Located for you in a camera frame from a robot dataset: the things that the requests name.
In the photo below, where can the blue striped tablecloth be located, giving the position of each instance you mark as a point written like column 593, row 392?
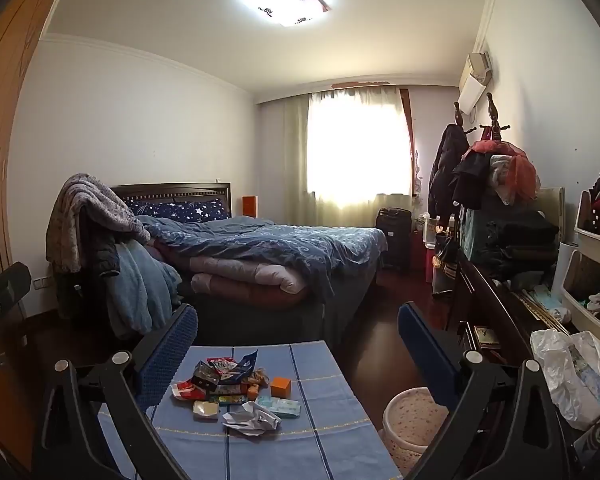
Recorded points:
column 305, row 445

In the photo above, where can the green packet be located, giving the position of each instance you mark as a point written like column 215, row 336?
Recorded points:
column 227, row 399

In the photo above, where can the dark wooden dresser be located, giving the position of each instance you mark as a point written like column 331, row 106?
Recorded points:
column 495, row 310

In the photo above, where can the orange nightstand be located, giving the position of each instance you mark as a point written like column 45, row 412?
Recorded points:
column 250, row 206

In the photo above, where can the stack of folded dark clothes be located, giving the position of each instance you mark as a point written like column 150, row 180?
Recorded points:
column 522, row 245

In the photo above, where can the sheer cream curtain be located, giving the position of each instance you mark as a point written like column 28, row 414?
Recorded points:
column 300, row 160

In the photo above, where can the light blue fleece blanket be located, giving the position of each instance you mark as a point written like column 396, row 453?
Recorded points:
column 140, row 290

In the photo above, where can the red folded quilt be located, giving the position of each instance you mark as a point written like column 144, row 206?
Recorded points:
column 260, row 299

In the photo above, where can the black handbag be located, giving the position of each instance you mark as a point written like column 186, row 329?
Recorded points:
column 446, row 265

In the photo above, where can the yellow box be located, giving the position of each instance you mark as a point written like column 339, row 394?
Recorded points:
column 486, row 337

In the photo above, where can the red storage box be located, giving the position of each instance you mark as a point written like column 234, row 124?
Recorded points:
column 421, row 262

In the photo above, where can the orange box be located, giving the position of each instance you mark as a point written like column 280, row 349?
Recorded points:
column 280, row 387

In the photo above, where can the teal bag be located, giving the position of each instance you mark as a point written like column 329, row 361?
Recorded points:
column 472, row 232

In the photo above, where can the wooden coat rack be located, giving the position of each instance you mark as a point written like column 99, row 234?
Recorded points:
column 458, row 112
column 491, row 110

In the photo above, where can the pink folded quilt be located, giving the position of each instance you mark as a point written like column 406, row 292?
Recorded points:
column 245, row 272

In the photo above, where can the black hanging garment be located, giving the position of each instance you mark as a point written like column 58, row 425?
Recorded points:
column 472, row 175

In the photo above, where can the bed with grey sheet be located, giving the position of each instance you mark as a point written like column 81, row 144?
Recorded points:
column 280, row 322

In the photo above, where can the black suitcase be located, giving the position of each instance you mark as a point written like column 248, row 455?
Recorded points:
column 394, row 240

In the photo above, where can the dark wooden headboard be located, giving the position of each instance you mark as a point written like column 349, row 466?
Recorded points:
column 180, row 191

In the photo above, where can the red and white wrapper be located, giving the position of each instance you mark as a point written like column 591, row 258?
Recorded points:
column 220, row 364

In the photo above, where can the red cloth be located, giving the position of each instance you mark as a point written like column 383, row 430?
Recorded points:
column 522, row 172

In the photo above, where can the blue duvet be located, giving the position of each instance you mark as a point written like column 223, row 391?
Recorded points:
column 280, row 245

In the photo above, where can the white plastic container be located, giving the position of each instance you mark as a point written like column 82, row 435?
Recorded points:
column 430, row 232

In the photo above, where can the white plastic bag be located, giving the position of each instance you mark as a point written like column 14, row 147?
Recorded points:
column 565, row 375

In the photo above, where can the blue star print pillow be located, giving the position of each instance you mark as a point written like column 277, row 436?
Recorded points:
column 190, row 209

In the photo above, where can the white wall socket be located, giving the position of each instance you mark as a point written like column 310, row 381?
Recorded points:
column 40, row 283

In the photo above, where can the white storage rack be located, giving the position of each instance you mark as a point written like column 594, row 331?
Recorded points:
column 587, row 242

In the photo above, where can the teal tissue packet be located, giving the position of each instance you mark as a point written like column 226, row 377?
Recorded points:
column 280, row 406

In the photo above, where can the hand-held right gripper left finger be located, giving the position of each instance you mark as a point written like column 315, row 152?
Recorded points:
column 167, row 355

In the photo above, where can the orange wooden wardrobe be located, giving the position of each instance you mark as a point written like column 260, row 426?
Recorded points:
column 10, row 135

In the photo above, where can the dark padded jacket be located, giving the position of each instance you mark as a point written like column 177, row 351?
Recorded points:
column 105, row 255

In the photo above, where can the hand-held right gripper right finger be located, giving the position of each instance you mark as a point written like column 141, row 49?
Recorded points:
column 427, row 350

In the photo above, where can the white paper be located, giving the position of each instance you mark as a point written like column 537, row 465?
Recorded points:
column 250, row 420

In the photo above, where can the red snack wrapper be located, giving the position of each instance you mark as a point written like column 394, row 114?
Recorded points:
column 185, row 391

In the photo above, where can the small white tub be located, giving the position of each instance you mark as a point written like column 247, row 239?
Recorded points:
column 205, row 411

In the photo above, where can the black packet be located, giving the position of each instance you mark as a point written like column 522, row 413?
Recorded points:
column 202, row 380

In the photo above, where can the black hanging coat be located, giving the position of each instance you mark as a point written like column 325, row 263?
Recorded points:
column 445, row 165

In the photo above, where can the white air conditioner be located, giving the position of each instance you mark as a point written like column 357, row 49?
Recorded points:
column 472, row 90

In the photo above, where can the blue torn wrapper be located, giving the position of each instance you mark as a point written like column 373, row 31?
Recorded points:
column 245, row 365

